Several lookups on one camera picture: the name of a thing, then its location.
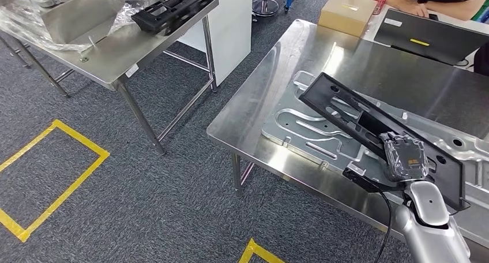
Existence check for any chrome stanchion base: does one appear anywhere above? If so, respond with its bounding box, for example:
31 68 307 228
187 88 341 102
252 0 280 17

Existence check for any cardboard box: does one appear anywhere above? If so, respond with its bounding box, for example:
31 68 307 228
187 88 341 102
318 0 377 39

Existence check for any steel box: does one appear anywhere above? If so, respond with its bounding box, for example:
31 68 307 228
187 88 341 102
0 0 127 44

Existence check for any stamped sheet metal panel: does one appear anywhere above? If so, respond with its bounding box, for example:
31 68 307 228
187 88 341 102
261 70 489 231

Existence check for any black plastic bracket part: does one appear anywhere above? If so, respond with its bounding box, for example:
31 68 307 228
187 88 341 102
298 72 471 212
130 0 219 36

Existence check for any black laptop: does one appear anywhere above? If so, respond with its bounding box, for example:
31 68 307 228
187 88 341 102
373 8 489 66

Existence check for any clear plastic wrap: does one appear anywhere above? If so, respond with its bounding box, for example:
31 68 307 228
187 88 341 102
0 0 153 52

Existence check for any white cabinet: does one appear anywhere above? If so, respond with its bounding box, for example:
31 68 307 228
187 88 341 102
177 0 254 87

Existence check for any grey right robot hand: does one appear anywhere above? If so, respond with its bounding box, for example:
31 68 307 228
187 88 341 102
379 131 431 183

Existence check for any black object beside laptop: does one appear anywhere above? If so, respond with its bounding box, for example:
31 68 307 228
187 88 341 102
473 43 489 77

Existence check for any pale wrist camera on bracket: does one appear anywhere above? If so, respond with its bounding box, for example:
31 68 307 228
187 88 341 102
341 161 406 194

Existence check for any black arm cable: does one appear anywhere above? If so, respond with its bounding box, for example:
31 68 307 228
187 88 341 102
372 185 394 263

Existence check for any yellow floor tape square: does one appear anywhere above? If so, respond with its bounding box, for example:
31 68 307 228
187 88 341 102
238 238 287 263
0 119 111 243

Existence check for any steel workbench with panel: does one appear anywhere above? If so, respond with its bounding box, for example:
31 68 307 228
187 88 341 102
206 18 489 263

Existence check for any person's hand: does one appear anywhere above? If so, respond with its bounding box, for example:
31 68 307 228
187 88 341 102
397 0 431 18

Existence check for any steel workbench with parts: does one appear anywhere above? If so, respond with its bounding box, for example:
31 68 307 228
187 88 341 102
0 0 220 157

